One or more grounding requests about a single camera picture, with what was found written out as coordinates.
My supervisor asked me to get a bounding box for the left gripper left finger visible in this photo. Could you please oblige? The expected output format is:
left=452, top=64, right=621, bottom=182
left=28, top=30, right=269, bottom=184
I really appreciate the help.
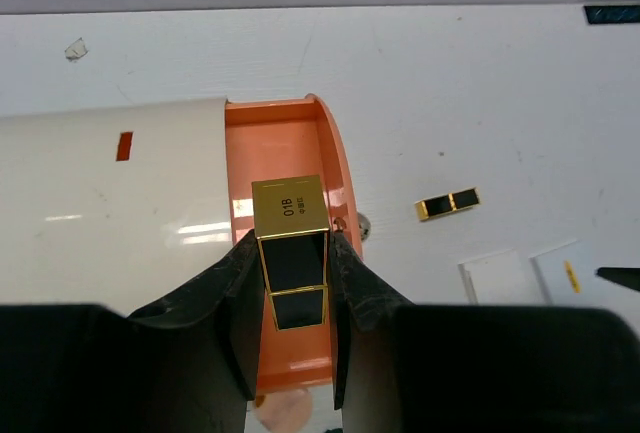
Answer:
left=1, top=233, right=264, bottom=432

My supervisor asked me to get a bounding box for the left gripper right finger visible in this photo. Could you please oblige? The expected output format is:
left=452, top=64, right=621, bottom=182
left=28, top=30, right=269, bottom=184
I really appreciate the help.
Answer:
left=328, top=232, right=639, bottom=432

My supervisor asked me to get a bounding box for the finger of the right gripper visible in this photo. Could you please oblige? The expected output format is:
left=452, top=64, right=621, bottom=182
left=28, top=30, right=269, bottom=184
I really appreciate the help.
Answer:
left=596, top=267, right=640, bottom=292

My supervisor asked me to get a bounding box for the black gold lipstick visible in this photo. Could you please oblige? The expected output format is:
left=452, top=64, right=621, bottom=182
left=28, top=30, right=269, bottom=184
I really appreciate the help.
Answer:
left=415, top=188, right=481, bottom=222
left=252, top=175, right=331, bottom=331

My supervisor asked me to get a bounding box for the orange top drawer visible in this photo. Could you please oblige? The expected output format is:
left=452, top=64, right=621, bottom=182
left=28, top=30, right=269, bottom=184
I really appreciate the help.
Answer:
left=225, top=94, right=363, bottom=395

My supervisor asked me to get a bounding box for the white square compact with gold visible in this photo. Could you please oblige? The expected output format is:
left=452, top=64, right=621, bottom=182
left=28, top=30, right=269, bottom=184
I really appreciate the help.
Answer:
left=530, top=241, right=605, bottom=307

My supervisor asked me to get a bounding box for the white square compact left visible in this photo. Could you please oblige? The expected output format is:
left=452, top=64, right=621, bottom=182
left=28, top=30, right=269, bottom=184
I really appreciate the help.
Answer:
left=458, top=250, right=544, bottom=305

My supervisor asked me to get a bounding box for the cream round drawer organizer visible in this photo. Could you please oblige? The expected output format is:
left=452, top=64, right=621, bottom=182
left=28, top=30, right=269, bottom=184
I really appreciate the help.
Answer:
left=1, top=99, right=232, bottom=313

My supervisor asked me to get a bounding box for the blue label sticker right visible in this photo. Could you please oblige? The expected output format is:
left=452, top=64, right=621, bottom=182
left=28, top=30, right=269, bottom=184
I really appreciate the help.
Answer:
left=583, top=3, right=640, bottom=25

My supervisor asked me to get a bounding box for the pink puff with strap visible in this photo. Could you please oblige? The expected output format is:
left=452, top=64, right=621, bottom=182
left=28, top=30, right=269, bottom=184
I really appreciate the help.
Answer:
left=253, top=389, right=313, bottom=432

